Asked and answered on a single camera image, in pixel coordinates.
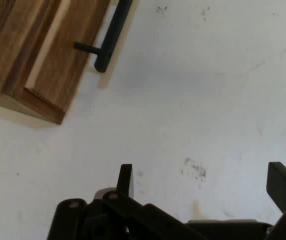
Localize brown wooden drawer cabinet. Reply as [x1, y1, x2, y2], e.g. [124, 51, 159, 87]
[0, 0, 64, 125]

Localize brown wooden drawer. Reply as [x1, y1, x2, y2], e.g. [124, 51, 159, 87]
[24, 0, 113, 125]

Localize black bar drawer handle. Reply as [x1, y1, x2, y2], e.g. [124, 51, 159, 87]
[73, 0, 134, 74]

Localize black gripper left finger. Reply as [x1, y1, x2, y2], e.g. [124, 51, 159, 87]
[46, 163, 201, 240]

